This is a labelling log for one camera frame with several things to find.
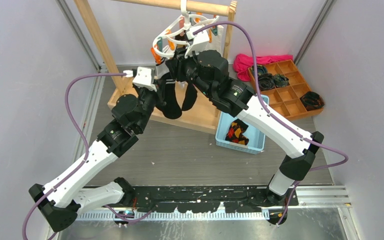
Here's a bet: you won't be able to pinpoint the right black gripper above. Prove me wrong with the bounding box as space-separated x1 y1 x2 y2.
166 43 213 98

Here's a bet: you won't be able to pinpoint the white clip sock hanger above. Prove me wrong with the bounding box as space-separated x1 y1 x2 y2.
150 0 220 65

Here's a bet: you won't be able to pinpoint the black sock white stripes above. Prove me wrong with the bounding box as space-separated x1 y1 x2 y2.
181 83 198 111

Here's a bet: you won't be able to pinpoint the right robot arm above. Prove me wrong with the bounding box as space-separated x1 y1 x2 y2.
165 48 324 205

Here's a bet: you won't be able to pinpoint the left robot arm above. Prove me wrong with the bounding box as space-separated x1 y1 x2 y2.
29 84 163 233

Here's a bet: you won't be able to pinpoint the white sock with stripes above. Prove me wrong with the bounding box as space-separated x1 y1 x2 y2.
155 62 170 79

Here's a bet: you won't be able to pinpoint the white sock right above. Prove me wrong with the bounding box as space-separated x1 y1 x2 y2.
211 25 225 55

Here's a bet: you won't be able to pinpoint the wooden hanging rack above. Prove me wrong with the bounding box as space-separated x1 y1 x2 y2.
74 0 237 134

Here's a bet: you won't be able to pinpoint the pink cloth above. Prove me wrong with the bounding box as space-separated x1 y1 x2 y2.
233 53 294 82

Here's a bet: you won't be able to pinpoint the rolled dark sock in tray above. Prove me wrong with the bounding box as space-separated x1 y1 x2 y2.
251 64 269 79

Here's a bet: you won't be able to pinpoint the red yellow argyle sock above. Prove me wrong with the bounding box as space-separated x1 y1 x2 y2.
225 119 249 146

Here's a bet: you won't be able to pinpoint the rolled dark sock centre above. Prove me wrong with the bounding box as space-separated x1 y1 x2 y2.
257 73 275 91

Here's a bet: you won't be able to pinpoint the rolled dark sock right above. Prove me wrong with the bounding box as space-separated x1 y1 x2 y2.
272 74 289 88

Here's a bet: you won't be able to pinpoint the light blue plastic basket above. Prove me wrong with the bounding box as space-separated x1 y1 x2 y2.
215 112 266 155

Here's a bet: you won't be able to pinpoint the wooden compartment tray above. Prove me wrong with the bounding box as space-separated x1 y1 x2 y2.
260 60 324 121

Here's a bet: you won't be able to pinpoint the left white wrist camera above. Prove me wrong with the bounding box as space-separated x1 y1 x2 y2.
123 66 157 92

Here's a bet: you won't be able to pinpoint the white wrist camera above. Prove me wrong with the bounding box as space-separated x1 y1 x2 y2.
123 66 157 92
185 25 210 58

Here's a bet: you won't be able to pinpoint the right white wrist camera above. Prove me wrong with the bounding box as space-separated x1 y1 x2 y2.
185 25 210 58

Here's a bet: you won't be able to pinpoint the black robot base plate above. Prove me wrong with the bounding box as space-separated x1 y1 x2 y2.
120 185 299 224

